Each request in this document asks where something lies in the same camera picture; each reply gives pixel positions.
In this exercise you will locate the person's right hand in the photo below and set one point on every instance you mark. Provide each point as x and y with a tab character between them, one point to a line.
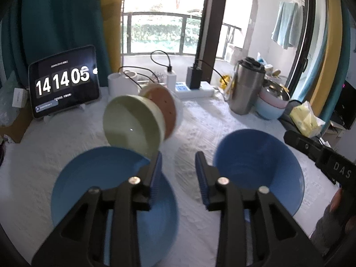
336	201

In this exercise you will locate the dark window post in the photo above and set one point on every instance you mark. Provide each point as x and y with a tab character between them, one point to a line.
211	19

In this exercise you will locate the small pink bowl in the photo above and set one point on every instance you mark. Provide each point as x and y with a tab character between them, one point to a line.
268	101

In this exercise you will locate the white power strip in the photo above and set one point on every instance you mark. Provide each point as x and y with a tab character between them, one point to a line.
194	93

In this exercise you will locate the small white box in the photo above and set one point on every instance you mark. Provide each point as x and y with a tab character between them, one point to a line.
20	97

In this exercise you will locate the dark sliding door frame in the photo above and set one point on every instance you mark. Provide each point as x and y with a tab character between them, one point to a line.
308	19

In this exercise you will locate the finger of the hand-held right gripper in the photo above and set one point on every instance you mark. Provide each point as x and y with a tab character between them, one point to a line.
303	146

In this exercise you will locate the clear plastic bag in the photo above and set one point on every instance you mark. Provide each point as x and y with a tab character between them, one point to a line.
7	103

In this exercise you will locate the balcony railing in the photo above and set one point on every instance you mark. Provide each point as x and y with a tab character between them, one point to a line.
155	14

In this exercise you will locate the teal curtain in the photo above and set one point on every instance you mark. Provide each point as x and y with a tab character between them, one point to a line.
325	115
55	19

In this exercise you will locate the tablet showing clock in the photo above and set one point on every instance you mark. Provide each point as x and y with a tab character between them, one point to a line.
64	82

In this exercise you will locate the blue plate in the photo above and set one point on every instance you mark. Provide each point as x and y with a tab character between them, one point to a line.
91	178

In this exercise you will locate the light blue hanging towel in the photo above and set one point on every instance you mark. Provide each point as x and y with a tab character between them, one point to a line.
286	25

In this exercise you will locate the black charger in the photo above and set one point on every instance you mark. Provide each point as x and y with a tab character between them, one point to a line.
194	78

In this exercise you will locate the yellow bag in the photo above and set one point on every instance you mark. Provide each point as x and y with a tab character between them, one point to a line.
226	84

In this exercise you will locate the small light blue bowl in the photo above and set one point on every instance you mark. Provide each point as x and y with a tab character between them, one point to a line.
267	112

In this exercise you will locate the white charger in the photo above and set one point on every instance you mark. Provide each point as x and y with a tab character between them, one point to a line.
171	82

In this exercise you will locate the large blue bowl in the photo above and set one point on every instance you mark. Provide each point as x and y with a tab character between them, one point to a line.
250	167

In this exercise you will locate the yellow curtain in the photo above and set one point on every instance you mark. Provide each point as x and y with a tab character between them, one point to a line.
332	47
111	33

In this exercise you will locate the tablet stand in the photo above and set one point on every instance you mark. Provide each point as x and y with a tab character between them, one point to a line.
75	108

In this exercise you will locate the steel tumbler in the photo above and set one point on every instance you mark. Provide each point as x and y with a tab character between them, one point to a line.
244	89

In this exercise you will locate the black monitor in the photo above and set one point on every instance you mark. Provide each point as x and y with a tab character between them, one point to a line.
346	108

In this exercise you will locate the grey pouch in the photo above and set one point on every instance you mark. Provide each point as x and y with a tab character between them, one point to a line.
286	116

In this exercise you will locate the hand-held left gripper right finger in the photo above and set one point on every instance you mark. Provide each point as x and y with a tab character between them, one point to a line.
200	178

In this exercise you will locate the cardboard box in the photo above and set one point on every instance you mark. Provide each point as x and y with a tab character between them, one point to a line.
14	128

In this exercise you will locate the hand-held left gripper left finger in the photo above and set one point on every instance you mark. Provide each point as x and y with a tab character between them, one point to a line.
155	178

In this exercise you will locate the person's right forearm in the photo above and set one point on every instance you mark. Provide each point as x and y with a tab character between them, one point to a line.
328	233

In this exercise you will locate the green bowl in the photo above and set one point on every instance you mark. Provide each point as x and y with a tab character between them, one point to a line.
130	125

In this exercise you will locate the pink strawberry bowl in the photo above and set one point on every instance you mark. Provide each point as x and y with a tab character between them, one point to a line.
164	105

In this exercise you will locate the yellow tissue pack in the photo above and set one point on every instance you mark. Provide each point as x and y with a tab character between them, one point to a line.
306	119

